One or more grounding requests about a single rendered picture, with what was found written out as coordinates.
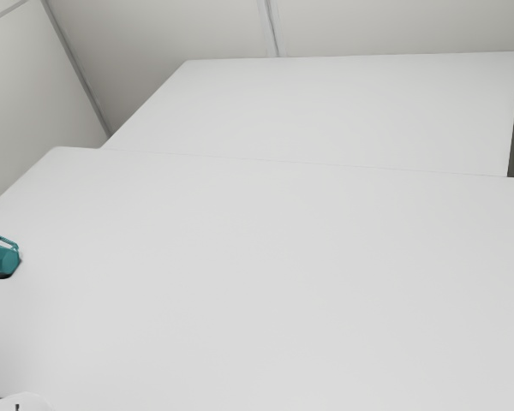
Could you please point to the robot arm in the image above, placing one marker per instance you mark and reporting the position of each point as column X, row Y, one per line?
column 19, row 401

